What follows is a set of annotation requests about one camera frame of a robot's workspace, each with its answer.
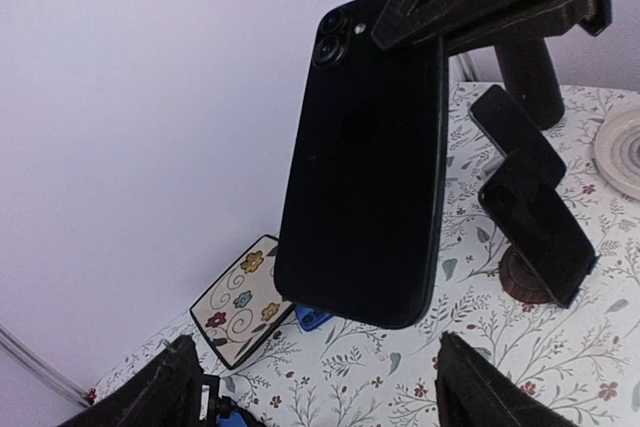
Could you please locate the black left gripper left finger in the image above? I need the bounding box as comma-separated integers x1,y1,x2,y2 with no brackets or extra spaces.
63,335,203,427

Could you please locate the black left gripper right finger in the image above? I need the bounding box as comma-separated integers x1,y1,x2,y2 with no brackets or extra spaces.
435,332,573,427

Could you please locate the round wooden base phone stand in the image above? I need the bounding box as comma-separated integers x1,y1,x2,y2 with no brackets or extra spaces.
499,244,601,309

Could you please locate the black gooseneck round-base phone stand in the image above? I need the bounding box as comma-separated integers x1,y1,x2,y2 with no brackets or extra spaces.
199,375,235,427

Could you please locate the blue phone near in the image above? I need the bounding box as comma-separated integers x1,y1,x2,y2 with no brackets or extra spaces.
216,409,264,427

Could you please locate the blue phone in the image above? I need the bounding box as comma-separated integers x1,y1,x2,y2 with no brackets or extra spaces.
294,305,333,332
216,409,264,427

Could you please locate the blue phone far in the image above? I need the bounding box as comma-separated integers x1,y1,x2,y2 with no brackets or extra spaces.
294,305,333,332

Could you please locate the square floral ceramic plate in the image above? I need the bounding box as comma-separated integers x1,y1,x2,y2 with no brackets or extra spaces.
190,234,294,370

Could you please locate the dark brown cylinder cup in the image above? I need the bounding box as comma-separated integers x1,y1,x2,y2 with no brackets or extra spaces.
494,38,565,130

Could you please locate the round swirl ceramic plate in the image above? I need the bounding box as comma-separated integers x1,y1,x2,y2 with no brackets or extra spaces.
594,108,639,200

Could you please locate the left aluminium frame post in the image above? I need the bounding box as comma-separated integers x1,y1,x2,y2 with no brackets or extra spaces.
1,325,93,408

